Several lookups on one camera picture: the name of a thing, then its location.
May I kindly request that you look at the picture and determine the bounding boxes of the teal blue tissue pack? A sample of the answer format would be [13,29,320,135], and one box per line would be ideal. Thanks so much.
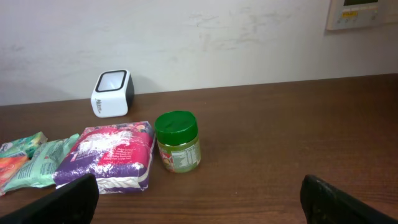
[1,132,48,159]

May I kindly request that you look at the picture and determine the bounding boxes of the orange tissue pack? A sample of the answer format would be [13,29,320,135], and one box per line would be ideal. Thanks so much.
[1,155,29,196]

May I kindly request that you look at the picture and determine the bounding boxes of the red purple tissue package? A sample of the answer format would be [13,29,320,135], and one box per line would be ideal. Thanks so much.
[53,121,155,194]

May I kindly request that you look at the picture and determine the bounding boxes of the green lid jar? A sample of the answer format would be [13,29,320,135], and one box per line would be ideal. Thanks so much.
[154,111,201,173]

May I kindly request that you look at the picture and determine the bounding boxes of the teal wet wipes pack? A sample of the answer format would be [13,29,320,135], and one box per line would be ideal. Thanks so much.
[1,134,80,195]

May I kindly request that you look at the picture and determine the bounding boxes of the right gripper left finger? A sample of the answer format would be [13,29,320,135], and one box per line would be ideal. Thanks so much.
[1,174,99,224]

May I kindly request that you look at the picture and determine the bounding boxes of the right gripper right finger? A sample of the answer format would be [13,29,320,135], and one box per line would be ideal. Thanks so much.
[300,175,397,224]

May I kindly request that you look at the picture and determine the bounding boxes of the white wall control panel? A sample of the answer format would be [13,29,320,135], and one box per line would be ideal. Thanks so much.
[325,0,397,30]

